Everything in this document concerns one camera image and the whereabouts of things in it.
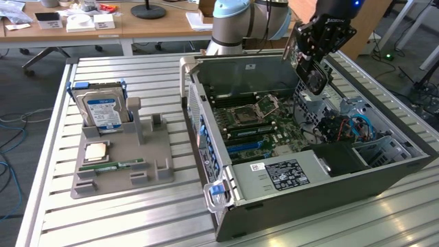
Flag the white floor unit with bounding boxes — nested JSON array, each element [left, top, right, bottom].
[[358, 30, 383, 57]]

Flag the silver hard disk blue caddy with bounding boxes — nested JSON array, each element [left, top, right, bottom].
[[65, 80, 130, 135]]

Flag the brown cardboard box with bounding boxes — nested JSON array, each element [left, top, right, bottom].
[[199, 0, 217, 18]]

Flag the white paper stack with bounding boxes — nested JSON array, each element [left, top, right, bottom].
[[185, 11, 215, 31]]

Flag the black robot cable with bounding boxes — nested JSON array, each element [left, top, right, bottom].
[[242, 0, 275, 54]]

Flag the metal socket cover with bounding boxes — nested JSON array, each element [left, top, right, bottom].
[[255, 93, 279, 119]]

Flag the red wire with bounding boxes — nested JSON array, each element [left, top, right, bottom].
[[335, 118, 347, 141]]

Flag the white red label card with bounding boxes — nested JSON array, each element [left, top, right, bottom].
[[5, 23, 33, 31]]

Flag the grey power supply unit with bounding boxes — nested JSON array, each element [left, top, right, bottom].
[[233, 150, 333, 202]]

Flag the white box black top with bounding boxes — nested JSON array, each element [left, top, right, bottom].
[[34, 12, 63, 29]]

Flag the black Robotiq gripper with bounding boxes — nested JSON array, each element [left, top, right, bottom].
[[297, 0, 363, 52]]

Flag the black Nvidia graphics card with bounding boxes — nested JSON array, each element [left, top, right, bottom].
[[282, 22, 334, 95]]

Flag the small silver disk bay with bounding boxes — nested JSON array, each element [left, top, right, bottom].
[[353, 135, 413, 167]]

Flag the clear plastic bag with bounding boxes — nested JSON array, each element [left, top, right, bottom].
[[0, 0, 35, 24]]

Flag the wooden cabinet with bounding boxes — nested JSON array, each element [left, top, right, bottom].
[[286, 0, 394, 60]]

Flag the dark packet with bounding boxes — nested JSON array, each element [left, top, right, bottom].
[[74, 0, 101, 13]]

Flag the grey plastic parts rack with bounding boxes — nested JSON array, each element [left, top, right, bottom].
[[70, 96, 177, 200]]

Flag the white desk frame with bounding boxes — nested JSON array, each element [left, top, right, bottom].
[[374, 0, 439, 70]]

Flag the blue floor cable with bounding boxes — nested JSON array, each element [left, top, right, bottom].
[[0, 126, 27, 222]]

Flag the white box with tape roll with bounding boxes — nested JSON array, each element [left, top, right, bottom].
[[66, 14, 97, 33]]

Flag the black round lamp base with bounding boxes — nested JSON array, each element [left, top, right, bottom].
[[130, 0, 167, 20]]

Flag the white floor cable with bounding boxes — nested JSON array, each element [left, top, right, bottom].
[[0, 107, 55, 124]]

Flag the small white box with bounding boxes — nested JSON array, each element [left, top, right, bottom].
[[93, 14, 117, 30]]

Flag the wooden desk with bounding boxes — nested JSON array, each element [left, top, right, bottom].
[[122, 0, 311, 56], [0, 0, 127, 77]]

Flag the dark grey open PC case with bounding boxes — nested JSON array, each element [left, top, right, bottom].
[[179, 49, 439, 243]]

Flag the CPU socket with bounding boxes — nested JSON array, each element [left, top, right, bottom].
[[230, 104, 269, 127]]

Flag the silver CPU chip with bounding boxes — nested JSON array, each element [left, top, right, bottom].
[[83, 142, 109, 163]]

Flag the green RAM stick white label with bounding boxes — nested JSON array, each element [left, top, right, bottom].
[[78, 158, 146, 172]]

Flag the blue wire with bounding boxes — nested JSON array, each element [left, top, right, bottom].
[[350, 113, 378, 141]]

